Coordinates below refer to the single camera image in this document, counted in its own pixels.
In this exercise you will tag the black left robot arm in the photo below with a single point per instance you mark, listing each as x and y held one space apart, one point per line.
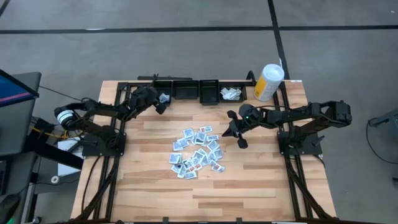
99 109

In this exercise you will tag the square white printed packet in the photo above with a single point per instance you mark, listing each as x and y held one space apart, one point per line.
183 142
187 163
205 159
175 158
190 175
212 137
164 98
213 145
182 171
200 137
188 132
176 168
218 153
178 146
198 154

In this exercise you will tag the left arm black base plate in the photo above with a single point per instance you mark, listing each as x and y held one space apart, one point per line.
93 152

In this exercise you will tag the black curved bracket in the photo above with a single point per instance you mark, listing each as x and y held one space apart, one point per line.
248 76

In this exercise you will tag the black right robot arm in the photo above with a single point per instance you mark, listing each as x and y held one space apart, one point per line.
311 113

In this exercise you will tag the black plastic mesh basket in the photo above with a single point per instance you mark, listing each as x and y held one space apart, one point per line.
244 98
164 87
209 91
185 90

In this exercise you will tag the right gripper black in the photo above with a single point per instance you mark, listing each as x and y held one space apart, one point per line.
248 118

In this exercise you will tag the white tape roll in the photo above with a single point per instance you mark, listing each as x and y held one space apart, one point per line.
52 179

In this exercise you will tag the computer monitor with blue screen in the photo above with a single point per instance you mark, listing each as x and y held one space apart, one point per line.
14 91

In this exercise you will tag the yellow and white wipes canister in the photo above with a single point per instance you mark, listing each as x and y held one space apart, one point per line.
267 84

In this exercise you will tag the black cart support beam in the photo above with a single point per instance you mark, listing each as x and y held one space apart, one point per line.
56 155

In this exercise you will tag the grey chair base leg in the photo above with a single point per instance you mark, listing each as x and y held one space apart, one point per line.
387 119

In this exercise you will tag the black computer mouse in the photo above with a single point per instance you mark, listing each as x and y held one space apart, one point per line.
9 207

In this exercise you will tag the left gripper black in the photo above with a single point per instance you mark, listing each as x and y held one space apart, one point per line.
144 98

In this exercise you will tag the white paper sheet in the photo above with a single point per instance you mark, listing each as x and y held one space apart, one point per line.
66 169

